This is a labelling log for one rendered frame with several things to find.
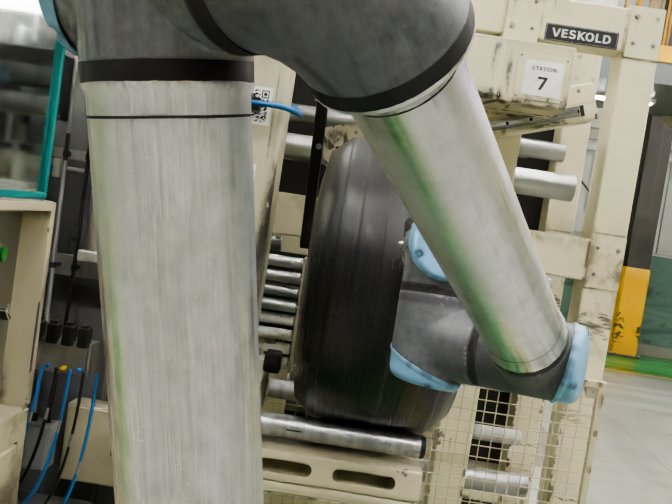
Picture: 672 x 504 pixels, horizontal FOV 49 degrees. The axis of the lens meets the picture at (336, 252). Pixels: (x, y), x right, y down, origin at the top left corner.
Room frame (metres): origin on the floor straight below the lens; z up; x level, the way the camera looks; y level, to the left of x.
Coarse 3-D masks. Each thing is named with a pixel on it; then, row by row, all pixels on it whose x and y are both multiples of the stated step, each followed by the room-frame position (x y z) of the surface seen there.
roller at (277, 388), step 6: (270, 378) 1.68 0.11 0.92; (276, 378) 1.68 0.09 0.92; (270, 384) 1.66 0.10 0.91; (276, 384) 1.66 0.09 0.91; (282, 384) 1.66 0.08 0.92; (288, 384) 1.67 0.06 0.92; (270, 390) 1.66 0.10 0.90; (276, 390) 1.66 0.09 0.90; (282, 390) 1.66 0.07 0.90; (288, 390) 1.66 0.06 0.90; (270, 396) 1.67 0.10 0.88; (276, 396) 1.66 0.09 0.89; (282, 396) 1.66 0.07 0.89; (288, 396) 1.66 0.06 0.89; (294, 396) 1.66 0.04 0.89
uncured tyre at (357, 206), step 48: (336, 192) 1.31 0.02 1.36; (384, 192) 1.30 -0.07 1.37; (336, 240) 1.26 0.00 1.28; (384, 240) 1.26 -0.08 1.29; (336, 288) 1.24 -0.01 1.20; (384, 288) 1.24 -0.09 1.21; (336, 336) 1.25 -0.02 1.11; (384, 336) 1.24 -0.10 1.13; (336, 384) 1.29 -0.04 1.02; (384, 384) 1.28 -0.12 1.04
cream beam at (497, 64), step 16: (480, 48) 1.71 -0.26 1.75; (496, 48) 1.71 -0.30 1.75; (512, 48) 1.71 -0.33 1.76; (528, 48) 1.71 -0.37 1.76; (544, 48) 1.71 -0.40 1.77; (560, 48) 1.71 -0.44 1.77; (480, 64) 1.71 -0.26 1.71; (496, 64) 1.71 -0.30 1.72; (512, 64) 1.71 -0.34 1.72; (480, 80) 1.71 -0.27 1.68; (496, 80) 1.71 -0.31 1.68; (512, 80) 1.71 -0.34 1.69; (480, 96) 1.71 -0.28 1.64; (496, 96) 1.71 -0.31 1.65; (512, 96) 1.71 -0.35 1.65; (528, 96) 1.71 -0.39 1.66; (560, 96) 1.71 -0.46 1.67; (512, 112) 1.83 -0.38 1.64; (528, 112) 1.82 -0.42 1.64; (544, 112) 1.78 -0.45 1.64; (560, 112) 1.75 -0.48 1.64
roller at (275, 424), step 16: (272, 416) 1.39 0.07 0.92; (288, 416) 1.39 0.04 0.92; (272, 432) 1.38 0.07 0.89; (288, 432) 1.38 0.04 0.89; (304, 432) 1.38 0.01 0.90; (320, 432) 1.38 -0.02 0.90; (336, 432) 1.38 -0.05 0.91; (352, 432) 1.38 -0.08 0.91; (368, 432) 1.38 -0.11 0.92; (384, 432) 1.39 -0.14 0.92; (400, 432) 1.40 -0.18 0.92; (352, 448) 1.39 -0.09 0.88; (368, 448) 1.38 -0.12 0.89; (384, 448) 1.38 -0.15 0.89; (400, 448) 1.37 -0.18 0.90; (416, 448) 1.37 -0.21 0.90
